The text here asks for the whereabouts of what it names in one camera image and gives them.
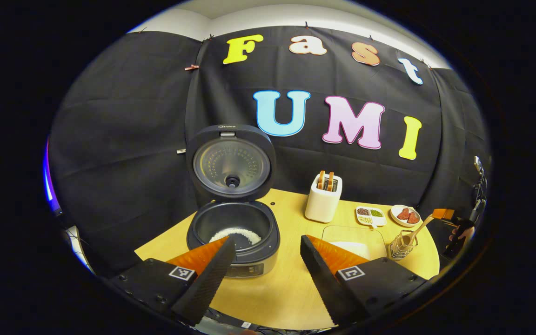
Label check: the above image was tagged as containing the round white plate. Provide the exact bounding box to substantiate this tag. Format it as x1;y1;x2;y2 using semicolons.
390;205;421;227

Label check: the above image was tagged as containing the metal wire chopstick holder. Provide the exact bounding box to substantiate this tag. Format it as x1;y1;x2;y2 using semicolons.
389;230;419;261

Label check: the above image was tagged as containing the clear plastic rice box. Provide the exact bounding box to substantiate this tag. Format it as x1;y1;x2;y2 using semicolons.
322;226;387;261

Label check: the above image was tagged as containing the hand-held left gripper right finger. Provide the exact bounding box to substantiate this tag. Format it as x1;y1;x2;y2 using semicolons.
300;235;429;327

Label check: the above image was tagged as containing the white divided bean dish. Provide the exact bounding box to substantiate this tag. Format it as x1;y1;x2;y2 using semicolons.
355;206;386;228

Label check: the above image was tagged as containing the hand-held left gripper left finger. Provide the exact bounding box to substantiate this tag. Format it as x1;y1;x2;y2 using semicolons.
110;236;236;326

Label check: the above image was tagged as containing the dark grey rice cooker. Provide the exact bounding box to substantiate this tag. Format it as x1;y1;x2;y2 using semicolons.
185;124;281;279

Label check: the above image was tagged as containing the white toaster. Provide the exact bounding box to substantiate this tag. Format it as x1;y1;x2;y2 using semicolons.
304;173;343;223

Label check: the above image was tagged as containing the black backdrop cloth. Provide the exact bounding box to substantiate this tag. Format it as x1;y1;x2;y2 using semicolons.
47;26;492;275

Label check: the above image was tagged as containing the wooden spoon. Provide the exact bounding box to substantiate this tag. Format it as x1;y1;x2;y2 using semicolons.
401;214;435;247

